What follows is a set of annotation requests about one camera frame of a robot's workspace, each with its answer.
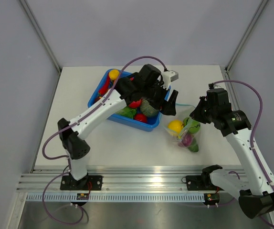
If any aluminium frame post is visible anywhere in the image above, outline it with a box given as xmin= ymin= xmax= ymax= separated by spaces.
xmin=18 ymin=0 xmax=62 ymax=75
xmin=225 ymin=0 xmax=270 ymax=73

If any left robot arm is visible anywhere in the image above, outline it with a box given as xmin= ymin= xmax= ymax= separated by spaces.
xmin=58 ymin=64 xmax=179 ymax=190

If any red chili pepper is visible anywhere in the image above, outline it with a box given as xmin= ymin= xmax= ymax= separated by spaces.
xmin=98 ymin=73 xmax=110 ymax=96

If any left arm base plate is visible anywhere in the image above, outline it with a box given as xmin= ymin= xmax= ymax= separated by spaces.
xmin=60 ymin=175 xmax=103 ymax=191

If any yellow lemon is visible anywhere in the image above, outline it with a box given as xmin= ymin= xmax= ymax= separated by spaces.
xmin=108 ymin=69 xmax=119 ymax=81

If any aluminium mounting rail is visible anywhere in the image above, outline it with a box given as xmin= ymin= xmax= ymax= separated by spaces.
xmin=16 ymin=166 xmax=252 ymax=194

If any left aluminium frame post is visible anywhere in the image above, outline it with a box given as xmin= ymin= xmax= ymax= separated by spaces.
xmin=18 ymin=0 xmax=62 ymax=75

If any striped green watermelon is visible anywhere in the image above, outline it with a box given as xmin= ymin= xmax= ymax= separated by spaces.
xmin=183 ymin=117 xmax=201 ymax=134

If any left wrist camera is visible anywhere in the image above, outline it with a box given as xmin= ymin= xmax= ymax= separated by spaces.
xmin=161 ymin=70 xmax=179 ymax=89

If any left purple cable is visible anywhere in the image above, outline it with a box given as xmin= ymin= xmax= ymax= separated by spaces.
xmin=41 ymin=55 xmax=168 ymax=225

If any right aluminium frame post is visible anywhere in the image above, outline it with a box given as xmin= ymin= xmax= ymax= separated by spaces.
xmin=225 ymin=0 xmax=270 ymax=73

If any small red tomato front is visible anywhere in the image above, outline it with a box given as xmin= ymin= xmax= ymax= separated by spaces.
xmin=134 ymin=113 xmax=148 ymax=124

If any yellow apple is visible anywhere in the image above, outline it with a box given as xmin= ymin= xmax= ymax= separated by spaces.
xmin=167 ymin=120 xmax=184 ymax=136

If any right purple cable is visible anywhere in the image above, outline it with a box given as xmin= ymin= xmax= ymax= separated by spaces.
xmin=208 ymin=80 xmax=274 ymax=227

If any netted cantaloupe melon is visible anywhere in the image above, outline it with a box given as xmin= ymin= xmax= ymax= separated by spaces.
xmin=140 ymin=99 xmax=159 ymax=118

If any green lettuce leaf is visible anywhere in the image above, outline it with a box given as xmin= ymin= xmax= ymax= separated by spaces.
xmin=116 ymin=106 xmax=137 ymax=119

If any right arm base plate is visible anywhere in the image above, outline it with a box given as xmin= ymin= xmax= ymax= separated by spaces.
xmin=181 ymin=175 xmax=223 ymax=191

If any clear zip top bag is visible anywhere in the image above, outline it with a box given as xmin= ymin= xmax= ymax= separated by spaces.
xmin=161 ymin=104 xmax=201 ymax=151

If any white slotted cable duct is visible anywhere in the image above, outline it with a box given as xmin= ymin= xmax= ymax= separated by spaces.
xmin=26 ymin=193 xmax=205 ymax=203

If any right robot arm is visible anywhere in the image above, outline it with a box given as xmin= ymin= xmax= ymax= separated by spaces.
xmin=190 ymin=88 xmax=274 ymax=219

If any blue plastic bin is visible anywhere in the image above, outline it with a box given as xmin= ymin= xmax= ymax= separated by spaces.
xmin=87 ymin=69 xmax=162 ymax=132

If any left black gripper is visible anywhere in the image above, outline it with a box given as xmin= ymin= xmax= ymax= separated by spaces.
xmin=141 ymin=80 xmax=177 ymax=115

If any purple cable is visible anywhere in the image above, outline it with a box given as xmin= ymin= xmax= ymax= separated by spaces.
xmin=208 ymin=80 xmax=274 ymax=227
xmin=41 ymin=55 xmax=168 ymax=225

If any purple onion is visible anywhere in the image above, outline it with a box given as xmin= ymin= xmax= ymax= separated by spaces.
xmin=181 ymin=133 xmax=193 ymax=147

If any red tomato centre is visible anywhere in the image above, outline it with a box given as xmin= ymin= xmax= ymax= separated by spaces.
xmin=128 ymin=99 xmax=142 ymax=109

